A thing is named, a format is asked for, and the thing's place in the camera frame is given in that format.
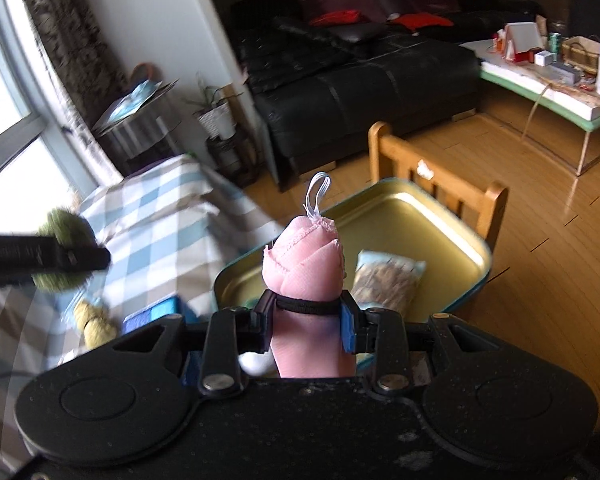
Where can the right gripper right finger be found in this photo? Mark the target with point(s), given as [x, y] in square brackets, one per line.
[349, 322]

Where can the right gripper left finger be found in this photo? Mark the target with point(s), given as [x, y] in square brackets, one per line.
[262, 321]

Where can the pink cloth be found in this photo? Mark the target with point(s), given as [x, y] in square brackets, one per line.
[304, 268]

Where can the green yarn ball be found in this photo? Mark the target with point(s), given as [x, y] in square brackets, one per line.
[70, 232]

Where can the yellow towel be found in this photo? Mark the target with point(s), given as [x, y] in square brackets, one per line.
[94, 325]

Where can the blue Tempo tissue pack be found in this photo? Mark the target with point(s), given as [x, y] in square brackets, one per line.
[166, 306]

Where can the teal gold metal tin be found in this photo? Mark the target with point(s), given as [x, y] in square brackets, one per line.
[393, 216]

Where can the checkered tablecloth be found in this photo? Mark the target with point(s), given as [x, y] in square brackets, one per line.
[170, 230]

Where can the dark plant stool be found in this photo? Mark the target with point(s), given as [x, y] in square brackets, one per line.
[236, 158]

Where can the wooden chair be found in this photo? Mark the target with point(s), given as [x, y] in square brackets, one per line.
[392, 157]

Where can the round side table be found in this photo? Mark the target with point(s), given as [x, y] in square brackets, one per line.
[138, 130]

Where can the patterned curtain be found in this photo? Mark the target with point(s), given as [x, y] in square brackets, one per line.
[89, 74]

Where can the potted plant white pot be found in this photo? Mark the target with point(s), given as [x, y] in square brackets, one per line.
[212, 110]

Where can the black leather sofa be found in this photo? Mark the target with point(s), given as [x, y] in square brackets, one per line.
[322, 72]

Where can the green edged coffee table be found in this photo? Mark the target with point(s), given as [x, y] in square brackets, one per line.
[539, 100]

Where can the red cushion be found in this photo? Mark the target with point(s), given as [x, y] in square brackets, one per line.
[421, 20]

